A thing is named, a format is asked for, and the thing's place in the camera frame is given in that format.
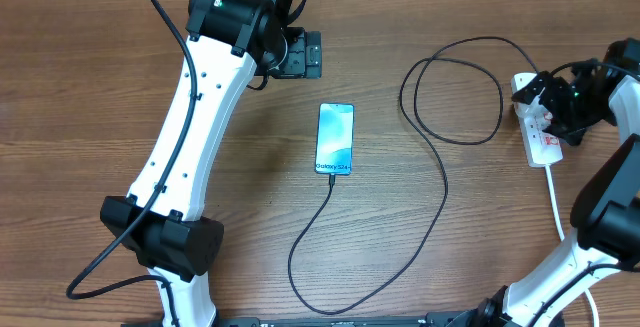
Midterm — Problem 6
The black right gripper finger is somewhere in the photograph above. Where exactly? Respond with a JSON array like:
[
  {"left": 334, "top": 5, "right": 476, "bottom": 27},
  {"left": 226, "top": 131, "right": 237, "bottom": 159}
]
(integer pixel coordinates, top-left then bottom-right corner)
[
  {"left": 511, "top": 71, "right": 555, "bottom": 105},
  {"left": 544, "top": 122, "right": 588, "bottom": 146}
]

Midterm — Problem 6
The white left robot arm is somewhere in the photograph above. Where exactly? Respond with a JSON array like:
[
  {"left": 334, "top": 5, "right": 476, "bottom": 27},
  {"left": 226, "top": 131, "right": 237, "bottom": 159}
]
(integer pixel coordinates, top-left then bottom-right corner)
[{"left": 100, "top": 0, "right": 322, "bottom": 326}]

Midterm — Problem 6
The white charger plug adapter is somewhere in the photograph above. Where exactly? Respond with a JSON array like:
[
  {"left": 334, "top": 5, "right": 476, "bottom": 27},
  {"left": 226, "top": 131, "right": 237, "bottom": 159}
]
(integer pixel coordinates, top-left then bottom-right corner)
[{"left": 514, "top": 95, "right": 548, "bottom": 119}]

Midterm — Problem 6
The Samsung Galaxy smartphone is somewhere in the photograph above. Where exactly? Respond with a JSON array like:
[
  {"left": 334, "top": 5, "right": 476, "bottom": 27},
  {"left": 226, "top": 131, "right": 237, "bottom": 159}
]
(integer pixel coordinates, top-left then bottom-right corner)
[{"left": 314, "top": 103, "right": 355, "bottom": 175}]

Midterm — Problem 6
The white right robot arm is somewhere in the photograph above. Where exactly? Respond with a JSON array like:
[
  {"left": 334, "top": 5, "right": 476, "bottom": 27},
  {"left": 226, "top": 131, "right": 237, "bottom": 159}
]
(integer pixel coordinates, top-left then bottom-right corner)
[{"left": 450, "top": 38, "right": 639, "bottom": 326}]

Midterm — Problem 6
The white power strip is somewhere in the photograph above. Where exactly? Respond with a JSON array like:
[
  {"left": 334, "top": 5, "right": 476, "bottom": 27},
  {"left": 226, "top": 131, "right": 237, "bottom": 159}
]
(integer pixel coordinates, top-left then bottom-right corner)
[{"left": 510, "top": 71, "right": 565, "bottom": 169}]

